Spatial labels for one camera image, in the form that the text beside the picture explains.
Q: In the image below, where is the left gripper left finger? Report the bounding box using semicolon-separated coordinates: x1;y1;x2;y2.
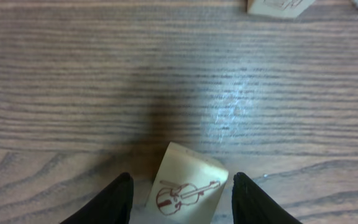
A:
61;172;134;224

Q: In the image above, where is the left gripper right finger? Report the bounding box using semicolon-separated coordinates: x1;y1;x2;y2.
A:
231;172;301;224

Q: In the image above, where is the white picture block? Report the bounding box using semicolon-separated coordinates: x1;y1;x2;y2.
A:
146;142;229;224

